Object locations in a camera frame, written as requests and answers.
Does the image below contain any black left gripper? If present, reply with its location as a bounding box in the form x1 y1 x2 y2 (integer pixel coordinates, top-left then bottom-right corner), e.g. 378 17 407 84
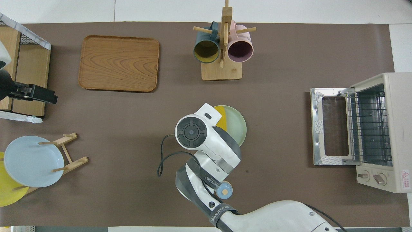
14 83 58 104

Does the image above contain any yellow corn cob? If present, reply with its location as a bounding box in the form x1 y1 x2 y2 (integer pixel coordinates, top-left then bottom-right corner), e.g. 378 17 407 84
214 106 228 132

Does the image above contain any pale green plate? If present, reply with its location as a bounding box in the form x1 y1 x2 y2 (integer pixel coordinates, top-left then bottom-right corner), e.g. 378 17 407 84
213 105 247 147

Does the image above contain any cream toaster oven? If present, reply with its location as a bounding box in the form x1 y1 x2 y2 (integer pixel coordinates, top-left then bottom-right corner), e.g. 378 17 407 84
311 72 412 194

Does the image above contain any wooden step shelf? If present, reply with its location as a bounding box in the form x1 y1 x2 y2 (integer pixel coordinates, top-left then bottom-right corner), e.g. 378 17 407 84
0 25 51 117

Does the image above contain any light blue plate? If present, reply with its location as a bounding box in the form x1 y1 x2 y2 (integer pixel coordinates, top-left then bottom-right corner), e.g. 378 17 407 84
4 136 65 188

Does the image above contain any wooden plate rack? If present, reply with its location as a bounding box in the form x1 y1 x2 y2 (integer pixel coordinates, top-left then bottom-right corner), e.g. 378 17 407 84
13 132 89 195

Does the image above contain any brown wooden tray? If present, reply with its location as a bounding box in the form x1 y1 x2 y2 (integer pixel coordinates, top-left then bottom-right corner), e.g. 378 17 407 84
78 35 160 93

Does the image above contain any brown table mat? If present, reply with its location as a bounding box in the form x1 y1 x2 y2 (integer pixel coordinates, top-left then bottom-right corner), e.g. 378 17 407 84
0 22 411 227

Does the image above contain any yellow plate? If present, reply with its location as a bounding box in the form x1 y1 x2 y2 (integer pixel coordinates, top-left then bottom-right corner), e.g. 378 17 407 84
0 151 29 207

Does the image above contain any dark teal mug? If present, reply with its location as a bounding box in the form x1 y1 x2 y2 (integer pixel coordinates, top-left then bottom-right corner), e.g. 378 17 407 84
193 22 220 64

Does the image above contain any wooden mug tree stand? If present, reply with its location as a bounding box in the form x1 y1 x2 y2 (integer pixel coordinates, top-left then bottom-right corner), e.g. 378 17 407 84
193 0 257 81

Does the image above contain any pink mug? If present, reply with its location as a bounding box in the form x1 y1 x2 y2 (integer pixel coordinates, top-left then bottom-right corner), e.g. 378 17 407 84
227 20 254 63

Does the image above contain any metal oven wire rack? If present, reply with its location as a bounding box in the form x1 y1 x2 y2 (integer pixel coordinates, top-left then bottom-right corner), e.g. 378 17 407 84
346 91 392 162

